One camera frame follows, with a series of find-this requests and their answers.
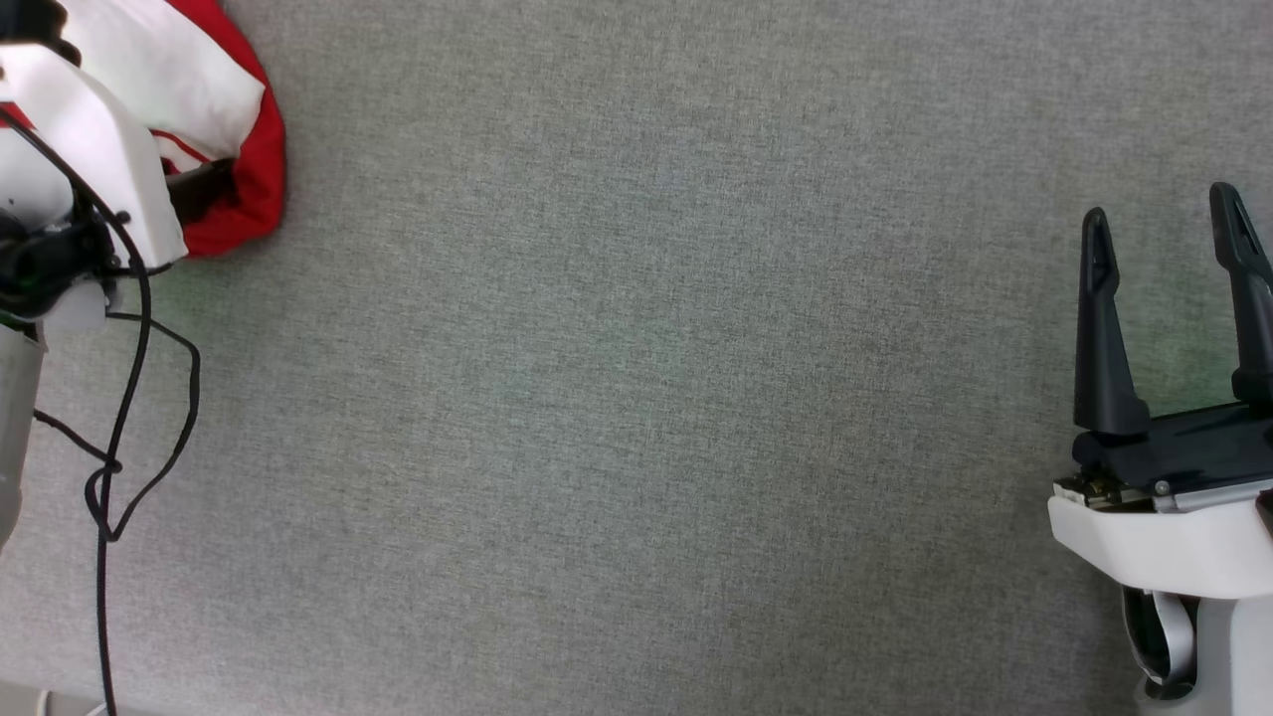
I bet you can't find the red white basketball jersey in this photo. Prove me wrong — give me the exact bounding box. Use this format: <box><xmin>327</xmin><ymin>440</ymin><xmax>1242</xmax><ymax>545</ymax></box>
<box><xmin>62</xmin><ymin>0</ymin><xmax>288</xmax><ymax>260</ymax></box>

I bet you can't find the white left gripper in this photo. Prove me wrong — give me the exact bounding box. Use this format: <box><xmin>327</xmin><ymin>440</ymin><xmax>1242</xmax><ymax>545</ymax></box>
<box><xmin>0</xmin><ymin>45</ymin><xmax>241</xmax><ymax>271</ymax></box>

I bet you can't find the thin black cable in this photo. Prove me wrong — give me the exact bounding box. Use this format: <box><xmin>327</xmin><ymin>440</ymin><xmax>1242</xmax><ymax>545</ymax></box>
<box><xmin>0</xmin><ymin>107</ymin><xmax>153</xmax><ymax>716</ymax></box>
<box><xmin>33</xmin><ymin>311</ymin><xmax>202</xmax><ymax>544</ymax></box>

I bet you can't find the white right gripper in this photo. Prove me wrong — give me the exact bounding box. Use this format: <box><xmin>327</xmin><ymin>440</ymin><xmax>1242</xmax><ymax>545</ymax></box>
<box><xmin>1047</xmin><ymin>182</ymin><xmax>1273</xmax><ymax>601</ymax></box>

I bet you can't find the grey fabric sofa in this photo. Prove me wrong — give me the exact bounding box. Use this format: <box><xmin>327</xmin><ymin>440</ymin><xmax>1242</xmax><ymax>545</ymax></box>
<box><xmin>0</xmin><ymin>0</ymin><xmax>1273</xmax><ymax>716</ymax></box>

